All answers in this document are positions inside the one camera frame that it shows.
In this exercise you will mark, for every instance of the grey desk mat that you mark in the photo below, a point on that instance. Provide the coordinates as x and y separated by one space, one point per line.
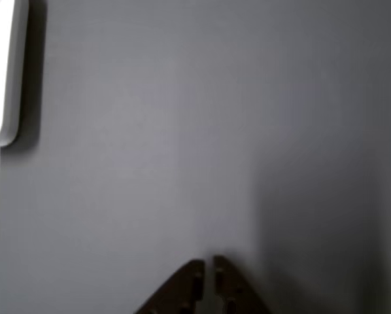
182 131

